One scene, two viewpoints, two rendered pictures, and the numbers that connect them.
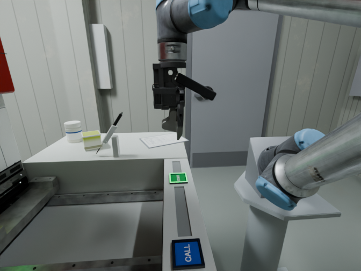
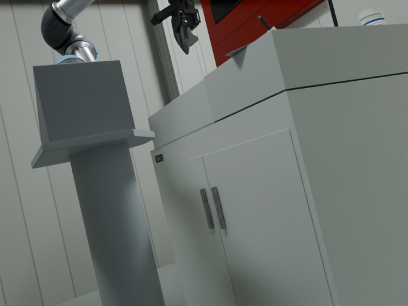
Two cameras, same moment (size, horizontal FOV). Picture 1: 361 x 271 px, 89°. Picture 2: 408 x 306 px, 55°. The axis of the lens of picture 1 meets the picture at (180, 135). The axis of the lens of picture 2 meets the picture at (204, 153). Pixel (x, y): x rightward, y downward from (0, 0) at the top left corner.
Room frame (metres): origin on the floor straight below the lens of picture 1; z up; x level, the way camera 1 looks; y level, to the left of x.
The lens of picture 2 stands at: (1.75, -0.57, 0.68)
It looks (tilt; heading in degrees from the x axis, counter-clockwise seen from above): 3 degrees up; 156
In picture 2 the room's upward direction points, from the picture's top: 13 degrees counter-clockwise
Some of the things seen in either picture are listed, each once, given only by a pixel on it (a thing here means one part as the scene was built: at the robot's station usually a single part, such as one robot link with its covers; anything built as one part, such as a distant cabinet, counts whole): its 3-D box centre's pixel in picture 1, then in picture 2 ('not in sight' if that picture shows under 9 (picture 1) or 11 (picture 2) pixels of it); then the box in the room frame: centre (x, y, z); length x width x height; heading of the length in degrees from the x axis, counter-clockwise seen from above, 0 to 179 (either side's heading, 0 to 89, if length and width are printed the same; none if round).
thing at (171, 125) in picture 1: (172, 126); (187, 43); (0.50, 0.02, 1.14); 0.06 x 0.03 x 0.09; 94
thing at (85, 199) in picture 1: (96, 198); not in sight; (0.58, 0.32, 0.84); 0.50 x 0.02 x 0.03; 94
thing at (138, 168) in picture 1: (120, 157); (320, 71); (0.82, 0.30, 0.89); 0.62 x 0.35 x 0.14; 94
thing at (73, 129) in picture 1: (73, 132); (373, 24); (0.86, 0.52, 1.01); 0.07 x 0.07 x 0.10
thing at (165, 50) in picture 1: (172, 54); not in sight; (0.51, 0.02, 1.33); 0.08 x 0.08 x 0.05
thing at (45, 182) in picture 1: (43, 182); not in sight; (0.60, 0.51, 0.89); 0.08 x 0.03 x 0.03; 94
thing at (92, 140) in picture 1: (92, 140); not in sight; (0.77, 0.40, 1.00); 0.07 x 0.07 x 0.07; 31
